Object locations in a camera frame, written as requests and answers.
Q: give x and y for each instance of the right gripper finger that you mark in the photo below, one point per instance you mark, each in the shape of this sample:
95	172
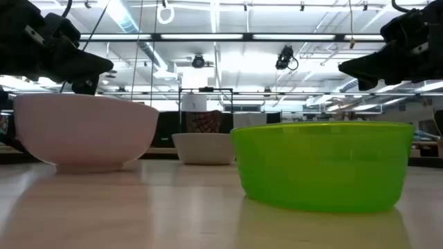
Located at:
367	84
377	65

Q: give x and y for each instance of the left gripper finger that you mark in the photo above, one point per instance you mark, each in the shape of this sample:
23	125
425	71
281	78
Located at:
86	65
86	86

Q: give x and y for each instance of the large pink bowl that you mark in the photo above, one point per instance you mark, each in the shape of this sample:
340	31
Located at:
86	128

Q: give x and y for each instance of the black cabinet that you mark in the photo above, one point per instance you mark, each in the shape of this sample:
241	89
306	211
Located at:
166	128

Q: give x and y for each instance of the translucent green plastic bowl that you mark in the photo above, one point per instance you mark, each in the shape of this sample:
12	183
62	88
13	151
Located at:
322	166

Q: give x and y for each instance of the white cylindrical container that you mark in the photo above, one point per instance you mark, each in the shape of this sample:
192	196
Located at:
194	102

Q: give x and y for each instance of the white ceramic bowl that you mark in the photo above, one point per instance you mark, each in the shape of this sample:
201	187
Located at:
204	148

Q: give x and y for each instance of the long ceiling light bar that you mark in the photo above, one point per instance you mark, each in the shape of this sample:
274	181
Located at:
228	37

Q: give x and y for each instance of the round black ceiling camera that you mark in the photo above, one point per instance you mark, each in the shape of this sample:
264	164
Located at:
198	61

